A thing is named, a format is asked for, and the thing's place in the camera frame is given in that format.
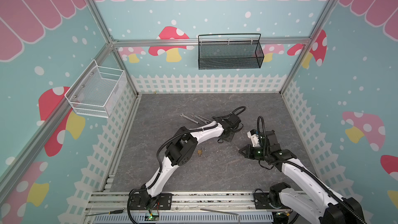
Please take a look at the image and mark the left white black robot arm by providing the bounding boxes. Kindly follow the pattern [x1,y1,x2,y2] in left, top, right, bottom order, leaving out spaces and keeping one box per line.
[127,106,246,213]

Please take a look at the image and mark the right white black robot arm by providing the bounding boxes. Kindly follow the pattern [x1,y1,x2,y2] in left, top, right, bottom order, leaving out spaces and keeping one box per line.
[239,116,365,224]

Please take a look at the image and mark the grey metal hex key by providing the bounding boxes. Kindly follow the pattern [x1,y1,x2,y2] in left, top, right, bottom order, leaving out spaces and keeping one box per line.
[200,208,241,224]

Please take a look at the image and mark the short silver wrench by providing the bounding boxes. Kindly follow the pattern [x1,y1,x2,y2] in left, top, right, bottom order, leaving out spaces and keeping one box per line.
[193,115,212,124]

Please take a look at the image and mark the long silver wrench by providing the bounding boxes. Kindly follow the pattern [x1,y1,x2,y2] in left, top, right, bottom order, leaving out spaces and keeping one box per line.
[180,114,201,125]

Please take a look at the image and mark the right green circuit board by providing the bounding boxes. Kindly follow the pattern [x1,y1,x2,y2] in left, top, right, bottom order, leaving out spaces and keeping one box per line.
[275,211,290,218]

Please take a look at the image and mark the green circuit board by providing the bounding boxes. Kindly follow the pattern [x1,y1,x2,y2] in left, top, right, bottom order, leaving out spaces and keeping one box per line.
[275,211,290,218]
[145,213,159,222]

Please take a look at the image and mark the left green circuit board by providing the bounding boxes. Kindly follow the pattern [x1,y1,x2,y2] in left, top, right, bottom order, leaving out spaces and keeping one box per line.
[145,213,159,222]

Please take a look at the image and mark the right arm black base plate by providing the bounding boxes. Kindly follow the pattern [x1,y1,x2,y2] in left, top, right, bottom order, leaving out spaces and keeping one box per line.
[253,192,290,211]

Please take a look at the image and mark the black mesh wall basket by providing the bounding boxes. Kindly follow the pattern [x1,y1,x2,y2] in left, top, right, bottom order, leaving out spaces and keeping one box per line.
[198,33,264,70]

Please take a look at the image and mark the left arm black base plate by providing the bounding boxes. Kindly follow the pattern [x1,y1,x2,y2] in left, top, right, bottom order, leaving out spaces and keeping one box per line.
[129,192,173,210]

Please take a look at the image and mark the black handled screwdriver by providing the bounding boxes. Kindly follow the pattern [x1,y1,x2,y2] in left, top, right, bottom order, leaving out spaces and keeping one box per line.
[86,209,124,217]

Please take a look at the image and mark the white mesh wall basket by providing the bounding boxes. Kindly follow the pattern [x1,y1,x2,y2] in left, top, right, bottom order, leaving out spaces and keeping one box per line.
[65,60,127,118]

